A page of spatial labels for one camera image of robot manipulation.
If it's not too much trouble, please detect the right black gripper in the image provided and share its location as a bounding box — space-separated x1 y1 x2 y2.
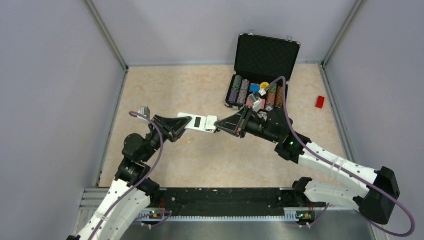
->
215 105 280 144

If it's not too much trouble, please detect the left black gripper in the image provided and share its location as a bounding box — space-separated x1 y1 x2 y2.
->
141 113 194 162

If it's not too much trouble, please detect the white remote control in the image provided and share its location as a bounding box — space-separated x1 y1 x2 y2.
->
177 112 218 134

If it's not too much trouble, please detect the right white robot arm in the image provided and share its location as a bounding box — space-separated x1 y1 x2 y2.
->
214 107 400 225

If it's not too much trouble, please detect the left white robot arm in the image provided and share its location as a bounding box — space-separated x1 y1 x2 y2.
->
68 111 192 240

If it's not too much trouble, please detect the red card deck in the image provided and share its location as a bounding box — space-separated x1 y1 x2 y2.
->
245 98 265 112

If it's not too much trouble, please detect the blue dealer chip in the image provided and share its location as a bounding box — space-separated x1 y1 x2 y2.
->
249 83 260 93

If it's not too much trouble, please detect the yellow dealer chip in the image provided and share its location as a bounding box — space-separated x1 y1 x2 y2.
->
259 82 270 89

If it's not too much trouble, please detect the black poker chip case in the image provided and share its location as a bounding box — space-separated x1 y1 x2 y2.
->
224 33 301 110

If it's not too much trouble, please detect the red block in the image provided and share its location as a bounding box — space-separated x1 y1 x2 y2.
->
315 95 326 109

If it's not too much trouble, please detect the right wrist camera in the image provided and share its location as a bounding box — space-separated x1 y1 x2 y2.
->
248 88 267 113

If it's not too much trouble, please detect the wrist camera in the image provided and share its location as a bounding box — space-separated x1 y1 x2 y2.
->
248 88 267 113
136 106 151 123

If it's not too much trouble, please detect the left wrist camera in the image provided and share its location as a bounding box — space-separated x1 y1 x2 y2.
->
136 106 151 123

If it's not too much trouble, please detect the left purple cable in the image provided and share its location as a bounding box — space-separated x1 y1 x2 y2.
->
87 111 173 240

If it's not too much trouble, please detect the purple cable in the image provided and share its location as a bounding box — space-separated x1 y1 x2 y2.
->
264 76 416 238
87 111 173 240

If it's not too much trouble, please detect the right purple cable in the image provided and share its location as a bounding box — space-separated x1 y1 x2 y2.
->
264 76 416 238

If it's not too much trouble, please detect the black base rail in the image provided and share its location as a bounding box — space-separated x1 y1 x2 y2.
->
79 187 382 229

